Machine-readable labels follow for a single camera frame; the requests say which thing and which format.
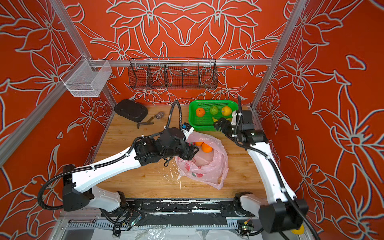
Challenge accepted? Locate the green round fruit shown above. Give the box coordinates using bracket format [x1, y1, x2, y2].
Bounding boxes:
[210, 106, 219, 116]

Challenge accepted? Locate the pink plastic bag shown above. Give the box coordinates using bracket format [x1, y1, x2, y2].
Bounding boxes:
[175, 132, 229, 190]

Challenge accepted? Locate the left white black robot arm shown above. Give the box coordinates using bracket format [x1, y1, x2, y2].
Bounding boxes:
[37, 117, 199, 212]

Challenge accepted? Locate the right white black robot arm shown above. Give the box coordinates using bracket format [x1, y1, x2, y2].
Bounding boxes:
[213, 107, 320, 240]

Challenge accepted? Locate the metal hand tool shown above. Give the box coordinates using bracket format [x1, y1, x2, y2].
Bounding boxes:
[137, 112, 165, 129]

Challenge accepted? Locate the green plastic basket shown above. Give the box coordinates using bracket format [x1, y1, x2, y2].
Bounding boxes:
[189, 100, 239, 132]

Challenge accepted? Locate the black oval tray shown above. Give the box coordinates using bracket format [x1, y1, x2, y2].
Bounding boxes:
[114, 99, 148, 123]

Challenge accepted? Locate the yellow tape roll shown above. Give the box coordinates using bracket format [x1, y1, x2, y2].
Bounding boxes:
[291, 225, 306, 235]

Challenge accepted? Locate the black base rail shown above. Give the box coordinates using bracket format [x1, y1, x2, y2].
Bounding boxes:
[119, 199, 261, 229]

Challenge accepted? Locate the black wire wall basket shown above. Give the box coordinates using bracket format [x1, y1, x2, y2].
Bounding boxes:
[128, 58, 219, 90]

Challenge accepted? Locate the white wire wall basket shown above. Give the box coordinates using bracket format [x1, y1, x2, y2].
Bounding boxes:
[60, 60, 112, 98]

